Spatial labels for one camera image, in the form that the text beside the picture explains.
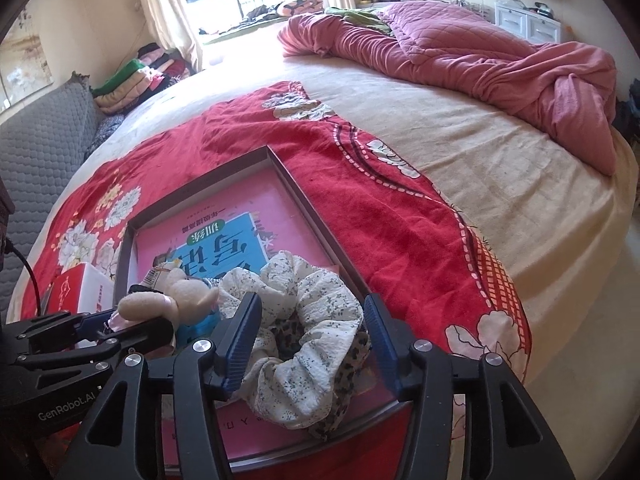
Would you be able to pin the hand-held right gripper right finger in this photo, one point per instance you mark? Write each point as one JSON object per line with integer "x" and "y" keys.
{"x": 382, "y": 345}

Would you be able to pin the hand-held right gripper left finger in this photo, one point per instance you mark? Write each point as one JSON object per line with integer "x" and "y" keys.
{"x": 240, "y": 345}

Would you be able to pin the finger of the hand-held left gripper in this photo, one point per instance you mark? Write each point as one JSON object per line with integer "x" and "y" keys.
{"x": 140, "y": 335}
{"x": 55, "y": 327}

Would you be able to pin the cream plush toy with tag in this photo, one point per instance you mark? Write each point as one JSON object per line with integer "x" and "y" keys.
{"x": 165, "y": 300}

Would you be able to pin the leopard print scrunchie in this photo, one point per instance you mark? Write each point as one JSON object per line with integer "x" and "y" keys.
{"x": 285, "y": 335}

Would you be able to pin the white floral scrunchie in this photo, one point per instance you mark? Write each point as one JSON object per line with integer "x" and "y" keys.
{"x": 310, "y": 310}

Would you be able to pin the red floral blanket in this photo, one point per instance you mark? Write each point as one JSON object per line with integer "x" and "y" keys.
{"x": 400, "y": 235}

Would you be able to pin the pink book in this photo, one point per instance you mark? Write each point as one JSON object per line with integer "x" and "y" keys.
{"x": 270, "y": 195}

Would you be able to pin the grey quilted sofa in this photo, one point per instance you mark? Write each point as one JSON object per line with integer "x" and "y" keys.
{"x": 45, "y": 160}

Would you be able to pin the bed with cream sheet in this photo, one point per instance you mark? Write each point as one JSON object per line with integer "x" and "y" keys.
{"x": 525, "y": 200}

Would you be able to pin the dark patterned cushion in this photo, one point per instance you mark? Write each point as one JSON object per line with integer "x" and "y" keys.
{"x": 107, "y": 130}

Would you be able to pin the stack of folded clothes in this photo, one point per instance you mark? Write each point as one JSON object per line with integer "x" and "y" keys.
{"x": 130, "y": 85}

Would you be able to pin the pink quilt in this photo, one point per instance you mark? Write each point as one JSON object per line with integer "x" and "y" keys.
{"x": 475, "y": 60}

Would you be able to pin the green cloth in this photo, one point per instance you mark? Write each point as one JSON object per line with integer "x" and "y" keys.
{"x": 365, "y": 17}

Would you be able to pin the blue jeans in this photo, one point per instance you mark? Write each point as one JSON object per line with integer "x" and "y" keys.
{"x": 630, "y": 115}

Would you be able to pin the patterned folded bedding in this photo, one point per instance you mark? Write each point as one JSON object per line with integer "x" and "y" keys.
{"x": 300, "y": 5}

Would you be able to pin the white drawer cabinet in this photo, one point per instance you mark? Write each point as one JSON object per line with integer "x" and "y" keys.
{"x": 515, "y": 20}

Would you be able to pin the framed wall picture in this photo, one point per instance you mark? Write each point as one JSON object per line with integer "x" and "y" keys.
{"x": 25, "y": 60}

